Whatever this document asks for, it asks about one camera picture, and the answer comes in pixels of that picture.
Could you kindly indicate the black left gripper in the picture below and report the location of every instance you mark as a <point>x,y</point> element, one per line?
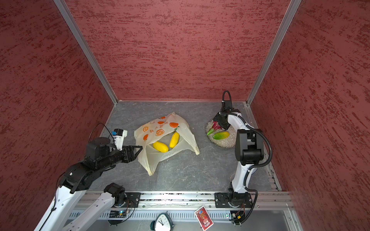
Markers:
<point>130,151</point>

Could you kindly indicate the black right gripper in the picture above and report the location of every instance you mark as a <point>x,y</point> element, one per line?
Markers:
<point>218,118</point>

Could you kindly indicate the pink dragon fruit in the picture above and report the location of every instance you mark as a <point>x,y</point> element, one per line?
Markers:
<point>215,127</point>

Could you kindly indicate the fruit print plastic bag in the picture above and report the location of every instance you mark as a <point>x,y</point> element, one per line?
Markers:
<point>161,129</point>

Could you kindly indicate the green mango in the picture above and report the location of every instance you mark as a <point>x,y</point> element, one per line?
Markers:
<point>221,135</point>

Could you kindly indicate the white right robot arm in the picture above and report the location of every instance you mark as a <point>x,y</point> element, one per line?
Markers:
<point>249,148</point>

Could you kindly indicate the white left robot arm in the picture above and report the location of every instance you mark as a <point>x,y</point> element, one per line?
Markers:
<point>101,155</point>

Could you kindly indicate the white teal alarm clock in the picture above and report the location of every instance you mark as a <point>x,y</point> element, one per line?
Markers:
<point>162,223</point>

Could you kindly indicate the red playing card pack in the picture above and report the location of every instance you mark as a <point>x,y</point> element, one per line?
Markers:
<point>204,218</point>

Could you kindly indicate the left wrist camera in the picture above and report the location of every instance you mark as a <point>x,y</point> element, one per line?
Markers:
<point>119,135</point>

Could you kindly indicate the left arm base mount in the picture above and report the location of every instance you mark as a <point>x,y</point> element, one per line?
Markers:
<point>130,199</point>

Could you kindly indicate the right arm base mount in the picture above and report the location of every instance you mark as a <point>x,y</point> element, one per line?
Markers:
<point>233,200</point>

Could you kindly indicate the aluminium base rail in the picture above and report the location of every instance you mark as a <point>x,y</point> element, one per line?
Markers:
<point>274,211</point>

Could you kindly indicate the aluminium corner post right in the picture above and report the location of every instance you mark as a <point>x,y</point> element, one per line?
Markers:
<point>282,30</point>

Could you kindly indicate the aluminium corner post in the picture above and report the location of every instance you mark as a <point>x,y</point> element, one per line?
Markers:
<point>282,30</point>
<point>71,23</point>

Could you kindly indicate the aluminium corner post left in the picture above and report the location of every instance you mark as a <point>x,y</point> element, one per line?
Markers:
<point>71,23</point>

